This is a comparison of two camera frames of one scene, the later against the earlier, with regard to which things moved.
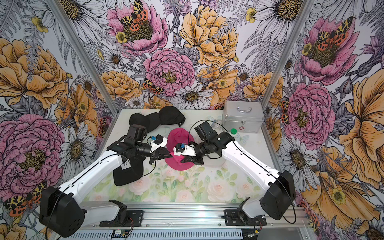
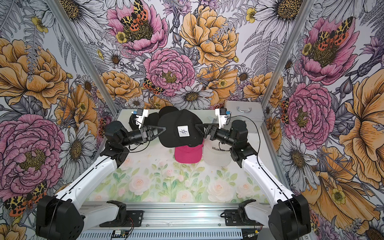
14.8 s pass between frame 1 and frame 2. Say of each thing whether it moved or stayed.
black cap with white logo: moved
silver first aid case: stayed
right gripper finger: moved
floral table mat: stayed
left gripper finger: moved
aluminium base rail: stayed
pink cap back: moved
